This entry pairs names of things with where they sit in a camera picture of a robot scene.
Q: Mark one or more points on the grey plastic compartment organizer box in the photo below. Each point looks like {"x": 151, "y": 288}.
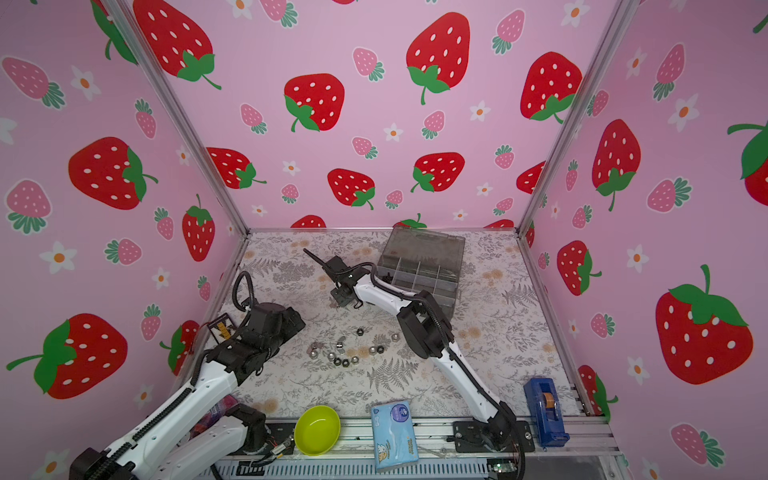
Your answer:
{"x": 418, "y": 259}

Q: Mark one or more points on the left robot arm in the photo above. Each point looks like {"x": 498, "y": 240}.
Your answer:
{"x": 157, "y": 447}

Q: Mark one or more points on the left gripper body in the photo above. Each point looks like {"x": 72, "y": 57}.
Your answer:
{"x": 288, "y": 330}

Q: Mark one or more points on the blue tissue pack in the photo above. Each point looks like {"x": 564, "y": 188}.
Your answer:
{"x": 394, "y": 438}

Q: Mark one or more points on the aluminium front rail frame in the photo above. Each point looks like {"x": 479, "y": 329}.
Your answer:
{"x": 591, "y": 453}

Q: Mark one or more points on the small black framed card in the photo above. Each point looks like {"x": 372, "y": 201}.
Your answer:
{"x": 221, "y": 329}

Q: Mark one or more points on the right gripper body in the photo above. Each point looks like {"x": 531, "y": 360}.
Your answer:
{"x": 334, "y": 267}

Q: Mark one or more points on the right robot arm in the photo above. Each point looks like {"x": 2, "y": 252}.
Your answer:
{"x": 428, "y": 333}

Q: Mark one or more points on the blue tape dispenser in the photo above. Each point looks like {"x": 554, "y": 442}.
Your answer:
{"x": 543, "y": 403}

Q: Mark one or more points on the lime green bowl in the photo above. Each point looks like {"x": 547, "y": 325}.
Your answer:
{"x": 317, "y": 430}

